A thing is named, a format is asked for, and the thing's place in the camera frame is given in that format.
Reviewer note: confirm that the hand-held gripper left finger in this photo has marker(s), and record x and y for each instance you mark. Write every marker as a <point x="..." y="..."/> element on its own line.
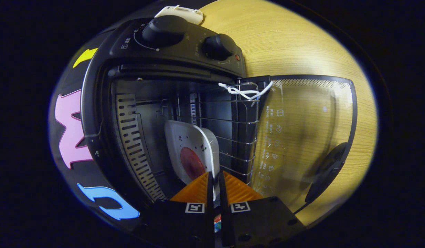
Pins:
<point x="210" y="196"/>

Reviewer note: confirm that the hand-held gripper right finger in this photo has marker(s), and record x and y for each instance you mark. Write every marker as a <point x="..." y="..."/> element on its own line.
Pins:
<point x="223" y="213"/>

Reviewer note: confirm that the white square plate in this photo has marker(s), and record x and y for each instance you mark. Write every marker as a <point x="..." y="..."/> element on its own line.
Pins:
<point x="184" y="134"/>

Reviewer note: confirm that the black toaster oven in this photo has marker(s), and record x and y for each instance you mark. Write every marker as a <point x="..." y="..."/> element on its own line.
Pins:
<point x="171" y="51"/>

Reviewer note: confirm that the white pop-up toaster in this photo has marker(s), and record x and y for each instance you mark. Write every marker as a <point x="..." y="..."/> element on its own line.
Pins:
<point x="184" y="14"/>

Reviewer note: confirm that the white twist tie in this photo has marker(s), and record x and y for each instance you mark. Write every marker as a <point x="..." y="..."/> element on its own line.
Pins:
<point x="246" y="93"/>

